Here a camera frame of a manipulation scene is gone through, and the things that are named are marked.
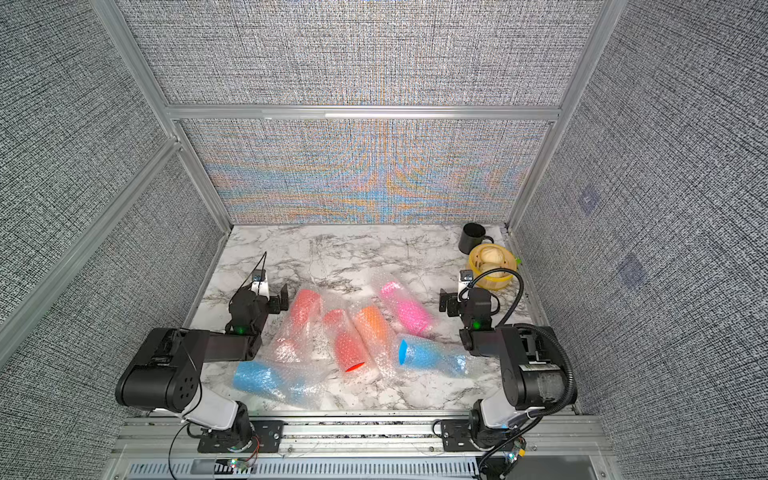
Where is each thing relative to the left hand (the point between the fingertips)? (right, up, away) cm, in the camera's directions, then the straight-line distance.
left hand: (273, 281), depth 93 cm
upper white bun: (+71, +8, +11) cm, 73 cm away
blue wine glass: (+46, -18, -17) cm, 52 cm away
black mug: (+66, +16, +16) cm, 70 cm away
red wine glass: (+25, -17, -13) cm, 33 cm away
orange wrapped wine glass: (+33, -15, -11) cm, 38 cm away
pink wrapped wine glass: (+41, -8, -5) cm, 42 cm away
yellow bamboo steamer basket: (+70, 0, +4) cm, 70 cm away
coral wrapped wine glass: (+11, -17, -9) cm, 22 cm away
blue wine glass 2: (+10, -24, -18) cm, 32 cm away
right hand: (+58, 0, +1) cm, 58 cm away
